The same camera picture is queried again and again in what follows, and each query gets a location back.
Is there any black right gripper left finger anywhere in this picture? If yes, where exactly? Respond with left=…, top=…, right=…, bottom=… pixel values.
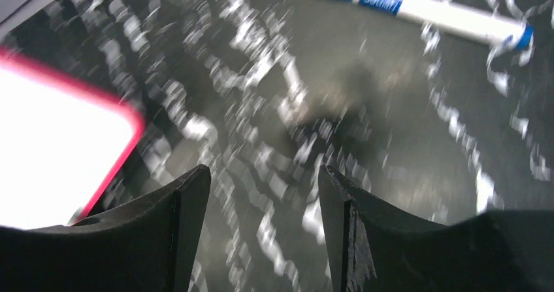
left=1, top=165, right=211, bottom=291

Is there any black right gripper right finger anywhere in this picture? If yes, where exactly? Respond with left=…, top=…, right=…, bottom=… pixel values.
left=318, top=166, right=553, bottom=291

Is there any pink framed whiteboard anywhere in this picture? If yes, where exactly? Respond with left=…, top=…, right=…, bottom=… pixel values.
left=1, top=50, right=145, bottom=229

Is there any blue capped white marker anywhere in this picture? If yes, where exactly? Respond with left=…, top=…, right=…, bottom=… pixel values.
left=344, top=0, right=534, bottom=50

